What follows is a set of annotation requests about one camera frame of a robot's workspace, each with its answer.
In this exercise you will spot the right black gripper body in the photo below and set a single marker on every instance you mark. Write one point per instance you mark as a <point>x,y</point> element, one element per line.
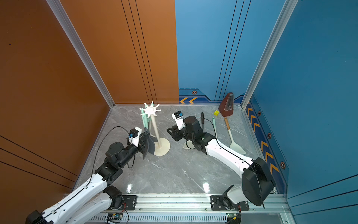
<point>180,134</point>

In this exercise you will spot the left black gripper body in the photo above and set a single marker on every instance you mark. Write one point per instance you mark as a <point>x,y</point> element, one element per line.
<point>143,145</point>

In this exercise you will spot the white utensil rack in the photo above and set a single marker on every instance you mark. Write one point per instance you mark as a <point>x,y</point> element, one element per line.
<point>162,145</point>

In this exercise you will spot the mint handle cream turner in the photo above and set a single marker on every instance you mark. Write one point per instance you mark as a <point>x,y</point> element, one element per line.
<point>188,145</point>

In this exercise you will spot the black handle metal utensil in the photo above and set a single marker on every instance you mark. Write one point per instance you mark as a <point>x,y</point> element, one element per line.
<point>202,118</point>

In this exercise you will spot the mint handle grey spatula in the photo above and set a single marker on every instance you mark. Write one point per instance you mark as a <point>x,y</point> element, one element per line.
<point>151,148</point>

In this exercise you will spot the mint handle white spatula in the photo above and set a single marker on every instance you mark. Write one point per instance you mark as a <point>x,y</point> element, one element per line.
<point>214,126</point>

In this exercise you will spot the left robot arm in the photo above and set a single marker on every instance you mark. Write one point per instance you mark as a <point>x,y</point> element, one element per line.
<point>97,194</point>

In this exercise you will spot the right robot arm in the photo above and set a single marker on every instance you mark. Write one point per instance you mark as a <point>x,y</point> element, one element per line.
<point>257,180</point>

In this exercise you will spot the dark red metronome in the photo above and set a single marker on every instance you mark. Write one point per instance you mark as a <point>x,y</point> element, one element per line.
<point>226,107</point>

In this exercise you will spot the left green circuit board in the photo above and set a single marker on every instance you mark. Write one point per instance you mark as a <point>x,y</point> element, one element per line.
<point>114,217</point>

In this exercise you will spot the green circuit board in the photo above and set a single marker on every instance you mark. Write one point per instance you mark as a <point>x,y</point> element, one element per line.
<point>233,217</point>
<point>114,217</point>

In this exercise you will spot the right green circuit board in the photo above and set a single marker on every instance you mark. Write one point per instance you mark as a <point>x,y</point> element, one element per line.
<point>233,217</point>

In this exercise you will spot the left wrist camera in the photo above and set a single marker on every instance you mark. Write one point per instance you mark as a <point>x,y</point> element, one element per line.
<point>134,136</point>

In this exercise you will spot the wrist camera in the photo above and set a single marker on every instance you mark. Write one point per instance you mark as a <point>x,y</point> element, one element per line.
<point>134,136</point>
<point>178,117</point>

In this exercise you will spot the mint handle grey turner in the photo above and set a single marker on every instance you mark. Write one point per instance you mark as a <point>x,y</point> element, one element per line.
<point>145,124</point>

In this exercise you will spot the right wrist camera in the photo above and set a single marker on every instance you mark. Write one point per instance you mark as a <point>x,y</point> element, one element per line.
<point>178,117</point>

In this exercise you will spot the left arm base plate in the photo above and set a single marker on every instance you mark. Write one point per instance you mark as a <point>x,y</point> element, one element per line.
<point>126,202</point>

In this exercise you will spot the aluminium front rail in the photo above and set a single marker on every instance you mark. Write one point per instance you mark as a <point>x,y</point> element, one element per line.
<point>190,203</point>

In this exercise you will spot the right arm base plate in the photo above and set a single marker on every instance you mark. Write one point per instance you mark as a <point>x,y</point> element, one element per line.
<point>221,203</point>

